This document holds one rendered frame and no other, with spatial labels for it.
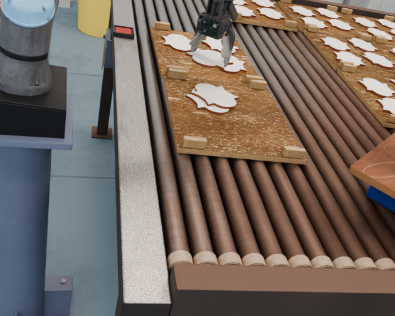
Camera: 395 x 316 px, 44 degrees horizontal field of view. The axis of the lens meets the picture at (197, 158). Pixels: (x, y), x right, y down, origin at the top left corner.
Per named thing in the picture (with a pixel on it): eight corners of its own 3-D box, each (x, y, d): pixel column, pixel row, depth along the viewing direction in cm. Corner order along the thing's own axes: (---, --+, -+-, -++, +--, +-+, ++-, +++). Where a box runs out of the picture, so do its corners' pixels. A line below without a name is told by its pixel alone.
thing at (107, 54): (100, 74, 202) (104, 33, 192) (100, 61, 213) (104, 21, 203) (126, 78, 204) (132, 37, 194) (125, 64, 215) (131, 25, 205)
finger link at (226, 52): (218, 71, 140) (212, 39, 136) (226, 66, 145) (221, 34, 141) (228, 70, 138) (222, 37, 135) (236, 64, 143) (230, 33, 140)
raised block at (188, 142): (182, 148, 120) (184, 138, 119) (181, 143, 122) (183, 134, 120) (205, 150, 122) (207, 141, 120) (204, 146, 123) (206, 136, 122)
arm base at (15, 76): (-20, 87, 117) (-18, 49, 112) (-2, 63, 130) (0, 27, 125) (44, 101, 120) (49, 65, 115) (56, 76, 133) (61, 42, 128)
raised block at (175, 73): (167, 78, 152) (168, 69, 150) (167, 75, 153) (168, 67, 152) (185, 80, 153) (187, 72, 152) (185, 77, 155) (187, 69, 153)
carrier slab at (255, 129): (176, 153, 121) (177, 147, 120) (162, 79, 154) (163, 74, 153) (305, 165, 129) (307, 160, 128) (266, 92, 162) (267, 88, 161)
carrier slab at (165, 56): (160, 78, 154) (162, 74, 153) (149, 30, 187) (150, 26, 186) (263, 90, 163) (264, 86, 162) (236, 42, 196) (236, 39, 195)
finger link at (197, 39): (177, 50, 143) (195, 27, 137) (186, 45, 147) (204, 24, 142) (185, 57, 143) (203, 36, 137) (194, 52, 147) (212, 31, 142)
